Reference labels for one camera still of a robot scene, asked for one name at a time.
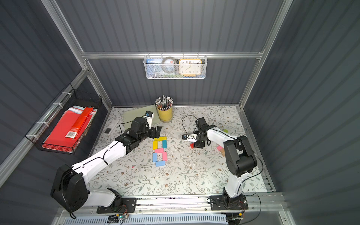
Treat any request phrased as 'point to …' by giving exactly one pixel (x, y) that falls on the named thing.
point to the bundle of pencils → (164, 103)
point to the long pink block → (219, 147)
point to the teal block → (164, 143)
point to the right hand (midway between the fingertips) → (196, 139)
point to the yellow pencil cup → (165, 116)
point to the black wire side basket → (39, 134)
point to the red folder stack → (57, 140)
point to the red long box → (77, 125)
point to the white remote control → (110, 126)
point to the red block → (192, 145)
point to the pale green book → (129, 115)
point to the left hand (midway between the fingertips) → (155, 125)
